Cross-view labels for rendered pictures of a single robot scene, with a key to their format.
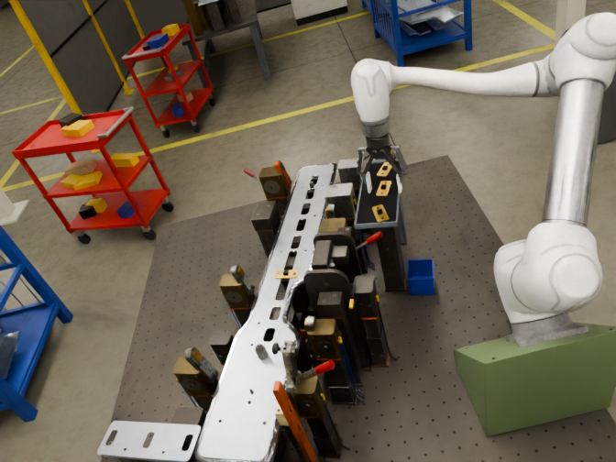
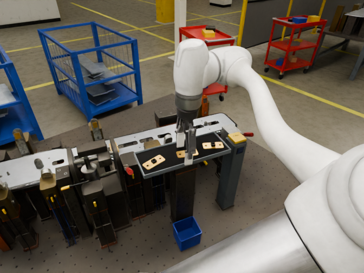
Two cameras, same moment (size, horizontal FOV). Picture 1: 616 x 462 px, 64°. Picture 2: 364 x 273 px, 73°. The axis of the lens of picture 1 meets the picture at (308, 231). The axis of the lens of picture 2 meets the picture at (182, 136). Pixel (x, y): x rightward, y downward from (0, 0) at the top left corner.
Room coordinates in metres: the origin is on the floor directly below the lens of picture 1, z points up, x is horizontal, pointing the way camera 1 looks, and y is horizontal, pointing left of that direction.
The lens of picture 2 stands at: (0.85, -0.79, 1.80)
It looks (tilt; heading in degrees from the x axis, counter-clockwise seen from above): 37 degrees down; 44
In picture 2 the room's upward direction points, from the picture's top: 1 degrees clockwise
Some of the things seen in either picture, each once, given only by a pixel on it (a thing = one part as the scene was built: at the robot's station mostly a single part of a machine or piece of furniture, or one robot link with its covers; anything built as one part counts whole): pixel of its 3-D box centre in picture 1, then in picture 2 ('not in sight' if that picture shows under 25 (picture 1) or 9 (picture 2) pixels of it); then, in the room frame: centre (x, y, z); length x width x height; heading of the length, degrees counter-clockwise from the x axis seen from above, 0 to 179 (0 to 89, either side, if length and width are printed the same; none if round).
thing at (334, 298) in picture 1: (343, 342); (75, 206); (1.01, 0.00, 0.91); 0.07 x 0.05 x 0.42; 69
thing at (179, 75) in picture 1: (173, 82); (291, 46); (5.34, 0.90, 0.49); 0.81 x 0.46 x 0.97; 162
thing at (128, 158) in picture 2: not in sight; (134, 190); (1.25, -0.10, 0.89); 0.12 x 0.07 x 0.38; 69
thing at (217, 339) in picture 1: (231, 365); (63, 162); (1.11, 0.39, 0.84); 0.10 x 0.05 x 0.29; 69
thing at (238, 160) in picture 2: (391, 200); (229, 175); (1.63, -0.37, 0.92); 0.08 x 0.08 x 0.44; 69
